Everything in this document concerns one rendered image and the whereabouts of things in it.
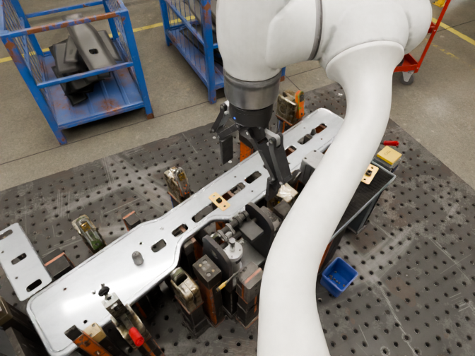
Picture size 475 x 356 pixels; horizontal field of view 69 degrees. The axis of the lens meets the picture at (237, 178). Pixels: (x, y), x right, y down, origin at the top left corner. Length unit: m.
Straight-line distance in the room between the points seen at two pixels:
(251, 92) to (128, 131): 2.62
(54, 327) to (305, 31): 1.01
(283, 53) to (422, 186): 1.49
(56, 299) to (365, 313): 1.06
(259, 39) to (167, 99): 2.92
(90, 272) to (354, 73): 0.98
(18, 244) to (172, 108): 2.17
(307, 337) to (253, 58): 0.35
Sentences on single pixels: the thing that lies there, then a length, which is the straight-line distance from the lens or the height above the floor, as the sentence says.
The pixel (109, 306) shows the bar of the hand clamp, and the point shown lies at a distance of 0.90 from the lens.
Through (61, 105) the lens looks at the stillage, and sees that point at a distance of 3.32.
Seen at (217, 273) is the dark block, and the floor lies 1.12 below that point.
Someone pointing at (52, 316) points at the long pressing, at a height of 1.00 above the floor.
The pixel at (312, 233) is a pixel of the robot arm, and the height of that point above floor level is 1.67.
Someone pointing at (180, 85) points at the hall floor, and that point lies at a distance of 3.52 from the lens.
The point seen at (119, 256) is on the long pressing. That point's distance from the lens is 1.20.
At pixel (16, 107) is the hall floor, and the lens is 3.79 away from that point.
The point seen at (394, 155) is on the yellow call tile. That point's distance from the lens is 1.29.
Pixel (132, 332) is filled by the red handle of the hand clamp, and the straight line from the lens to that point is 0.95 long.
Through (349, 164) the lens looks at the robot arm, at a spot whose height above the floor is 1.71.
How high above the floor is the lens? 2.02
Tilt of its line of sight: 51 degrees down
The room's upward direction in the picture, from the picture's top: straight up
